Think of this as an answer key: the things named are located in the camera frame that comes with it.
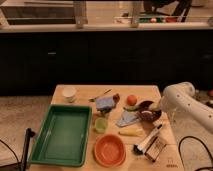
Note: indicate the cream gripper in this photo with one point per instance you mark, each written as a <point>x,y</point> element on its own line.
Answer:
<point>154,107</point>

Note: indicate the small green cup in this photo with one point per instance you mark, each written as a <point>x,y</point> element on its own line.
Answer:
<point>101,125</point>

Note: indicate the wooden block with black frame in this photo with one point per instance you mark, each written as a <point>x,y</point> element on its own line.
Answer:
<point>155,149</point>

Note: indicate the green cucumber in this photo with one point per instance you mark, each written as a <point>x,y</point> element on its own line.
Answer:
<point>131,108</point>

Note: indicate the yellow corn cob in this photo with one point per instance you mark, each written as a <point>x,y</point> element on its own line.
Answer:
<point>133,132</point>

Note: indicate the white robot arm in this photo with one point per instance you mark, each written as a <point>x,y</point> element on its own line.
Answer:
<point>180,96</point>

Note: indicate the small brown object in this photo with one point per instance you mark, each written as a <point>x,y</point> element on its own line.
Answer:
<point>116,97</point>

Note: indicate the white handled brush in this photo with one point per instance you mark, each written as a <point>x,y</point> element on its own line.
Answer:
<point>141,148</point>

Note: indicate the green plastic tray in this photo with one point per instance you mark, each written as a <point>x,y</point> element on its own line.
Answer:
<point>63,136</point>

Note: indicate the orange fruit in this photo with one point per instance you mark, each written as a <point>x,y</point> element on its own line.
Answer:
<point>131,100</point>

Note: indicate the dark maroon bowl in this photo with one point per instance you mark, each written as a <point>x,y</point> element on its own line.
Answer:
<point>145,114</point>

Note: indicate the blue-grey cloth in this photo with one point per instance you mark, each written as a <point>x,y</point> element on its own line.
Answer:
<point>127,118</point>

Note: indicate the white cup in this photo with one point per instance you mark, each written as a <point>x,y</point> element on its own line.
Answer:
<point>69,93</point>

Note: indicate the orange bowl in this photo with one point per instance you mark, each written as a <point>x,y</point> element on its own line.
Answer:
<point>109,151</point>

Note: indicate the black stand left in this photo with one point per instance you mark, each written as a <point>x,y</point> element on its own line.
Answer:
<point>22,163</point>

